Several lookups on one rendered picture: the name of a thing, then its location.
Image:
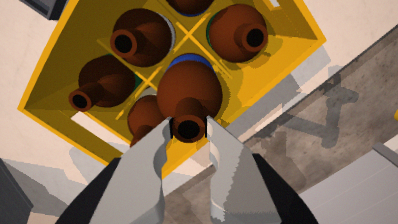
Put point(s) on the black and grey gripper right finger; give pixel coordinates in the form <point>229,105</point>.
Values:
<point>246,189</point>

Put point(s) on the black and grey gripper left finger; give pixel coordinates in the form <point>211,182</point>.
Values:
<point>127,190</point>

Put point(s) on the yellow crate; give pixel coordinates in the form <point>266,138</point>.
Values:
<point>83,33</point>

